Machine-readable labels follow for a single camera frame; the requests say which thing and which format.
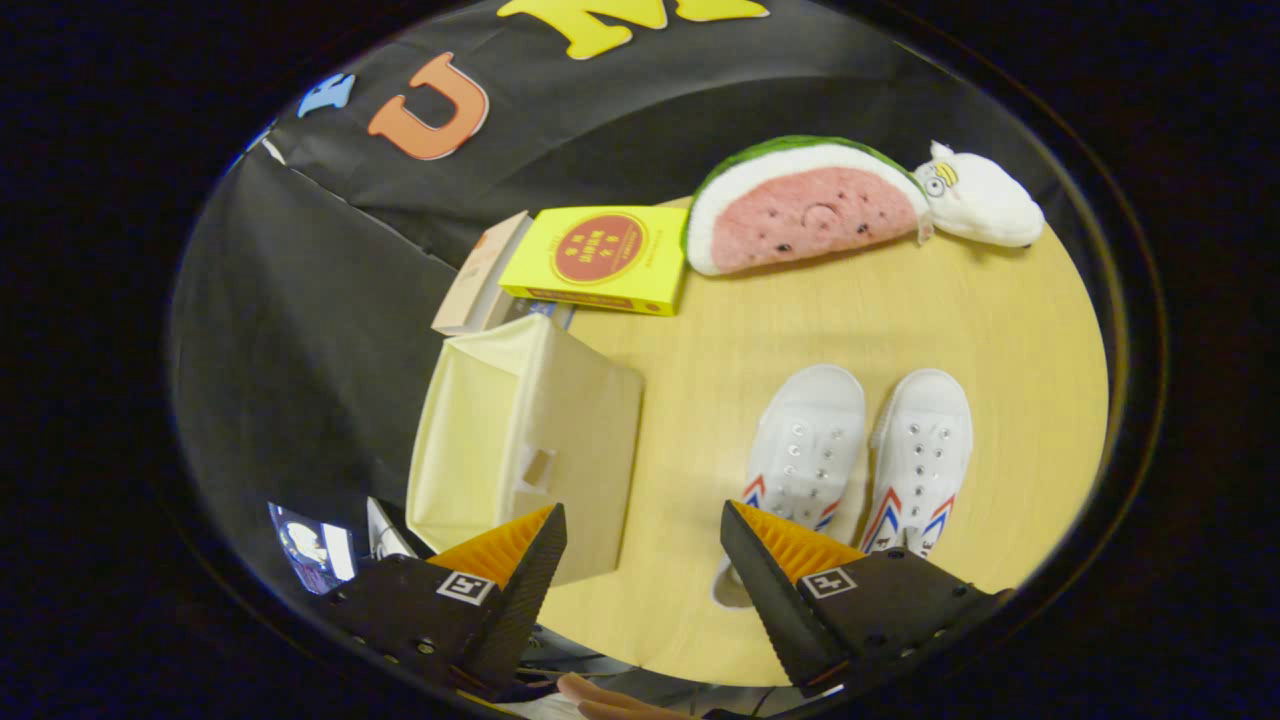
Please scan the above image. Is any watermelon slice plush toy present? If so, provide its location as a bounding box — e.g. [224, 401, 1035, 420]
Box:
[684, 135, 933, 278]

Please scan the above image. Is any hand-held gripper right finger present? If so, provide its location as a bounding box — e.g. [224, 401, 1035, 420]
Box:
[719, 499, 1013, 699]

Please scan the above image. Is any white plush toy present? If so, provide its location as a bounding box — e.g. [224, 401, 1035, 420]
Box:
[915, 140, 1046, 249]

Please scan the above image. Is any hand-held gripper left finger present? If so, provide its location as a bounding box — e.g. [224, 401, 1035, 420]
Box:
[318, 503, 569, 703]

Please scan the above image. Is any cream fabric storage box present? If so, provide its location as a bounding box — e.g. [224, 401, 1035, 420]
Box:
[405, 313, 646, 586]

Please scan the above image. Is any yellow box with red label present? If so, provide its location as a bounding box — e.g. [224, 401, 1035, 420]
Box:
[498, 205, 691, 318]

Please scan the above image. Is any white shoe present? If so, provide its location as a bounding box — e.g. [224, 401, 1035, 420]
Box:
[860, 368, 974, 559]
[712, 363, 867, 609]

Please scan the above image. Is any beige book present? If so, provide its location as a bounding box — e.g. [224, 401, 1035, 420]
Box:
[432, 210, 536, 336]

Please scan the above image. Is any glowing screen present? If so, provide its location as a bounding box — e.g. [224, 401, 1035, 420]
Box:
[268, 502, 358, 596]

